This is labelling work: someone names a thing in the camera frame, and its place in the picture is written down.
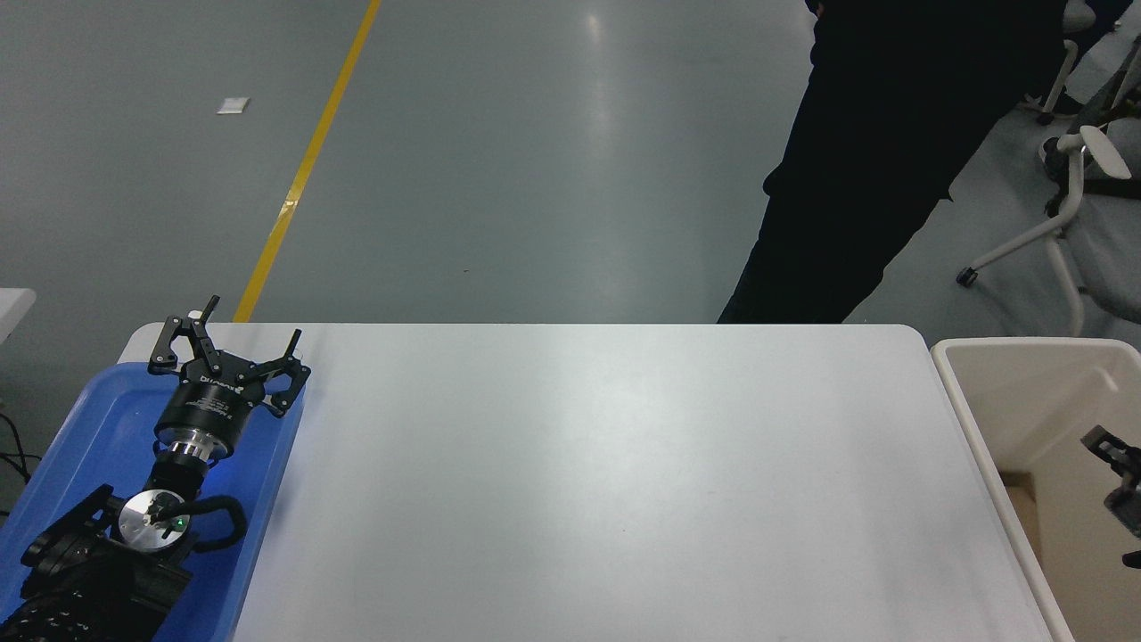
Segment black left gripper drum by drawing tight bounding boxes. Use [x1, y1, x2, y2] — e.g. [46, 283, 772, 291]
[155, 361, 269, 448]

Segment white wheeled chair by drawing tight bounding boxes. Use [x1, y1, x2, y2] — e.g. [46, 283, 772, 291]
[1016, 0, 1141, 126]

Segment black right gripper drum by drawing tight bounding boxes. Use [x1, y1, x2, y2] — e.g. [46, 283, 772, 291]
[1104, 485, 1141, 539]

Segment blue plastic tray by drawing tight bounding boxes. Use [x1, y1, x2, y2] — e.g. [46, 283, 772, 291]
[0, 359, 307, 642]

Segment large pale bin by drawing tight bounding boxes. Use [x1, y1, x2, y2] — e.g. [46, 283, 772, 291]
[930, 337, 1141, 642]

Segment person in black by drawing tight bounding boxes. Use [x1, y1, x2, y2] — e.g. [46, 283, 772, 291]
[716, 0, 1071, 325]

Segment black floor cables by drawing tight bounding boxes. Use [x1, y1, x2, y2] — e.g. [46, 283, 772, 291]
[0, 412, 43, 518]

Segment white side table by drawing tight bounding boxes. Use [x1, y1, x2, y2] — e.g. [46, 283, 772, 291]
[0, 288, 38, 345]

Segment white frame office chair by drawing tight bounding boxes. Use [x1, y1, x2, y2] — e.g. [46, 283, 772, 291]
[956, 125, 1141, 338]

